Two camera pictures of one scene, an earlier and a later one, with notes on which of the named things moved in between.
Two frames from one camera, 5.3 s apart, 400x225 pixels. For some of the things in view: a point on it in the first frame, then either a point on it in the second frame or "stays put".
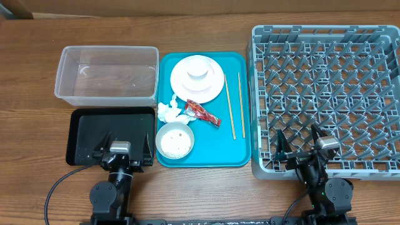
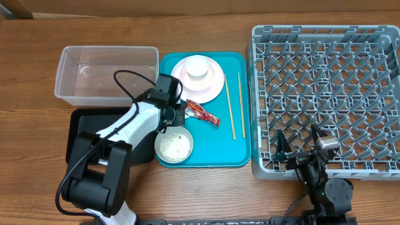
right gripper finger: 316,133 stays put
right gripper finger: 282,145 stays put
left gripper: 103,145 -> 180,119
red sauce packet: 194,109 stays put
